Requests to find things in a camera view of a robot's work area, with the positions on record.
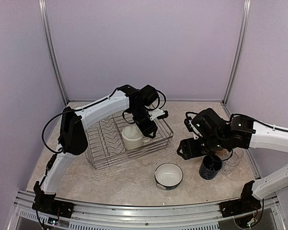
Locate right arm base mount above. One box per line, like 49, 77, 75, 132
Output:
219, 199, 262, 218

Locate blue white bowl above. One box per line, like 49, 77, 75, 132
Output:
154, 163, 184, 190

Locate dark blue mug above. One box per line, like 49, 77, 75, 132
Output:
199, 155, 223, 180

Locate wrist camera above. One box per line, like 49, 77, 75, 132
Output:
184, 112, 201, 140
148, 108, 168, 121

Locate left aluminium frame post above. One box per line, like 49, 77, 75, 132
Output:
38, 0, 69, 105

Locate white ribbed mug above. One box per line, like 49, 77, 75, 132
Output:
121, 125, 150, 150

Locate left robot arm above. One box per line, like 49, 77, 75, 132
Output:
34, 85, 168, 213

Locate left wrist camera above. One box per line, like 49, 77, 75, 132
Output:
148, 108, 168, 121

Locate clear drinking glass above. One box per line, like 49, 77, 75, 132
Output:
220, 155, 240, 175
227, 148, 244, 164

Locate aluminium front rail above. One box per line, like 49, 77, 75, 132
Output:
6, 191, 288, 230

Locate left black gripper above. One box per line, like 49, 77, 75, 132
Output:
131, 106, 158, 139

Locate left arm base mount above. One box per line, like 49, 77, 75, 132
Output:
32, 200, 74, 219

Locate right aluminium frame post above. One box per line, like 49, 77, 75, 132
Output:
222, 0, 251, 106

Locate metal wire dish rack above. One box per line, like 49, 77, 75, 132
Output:
85, 111, 173, 170

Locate aluminium frame post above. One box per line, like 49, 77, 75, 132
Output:
38, 0, 69, 105
222, 0, 251, 106

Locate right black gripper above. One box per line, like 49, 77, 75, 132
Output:
177, 134, 227, 160

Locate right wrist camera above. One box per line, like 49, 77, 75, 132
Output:
184, 112, 201, 140

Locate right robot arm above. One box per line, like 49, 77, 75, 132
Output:
177, 108, 288, 213

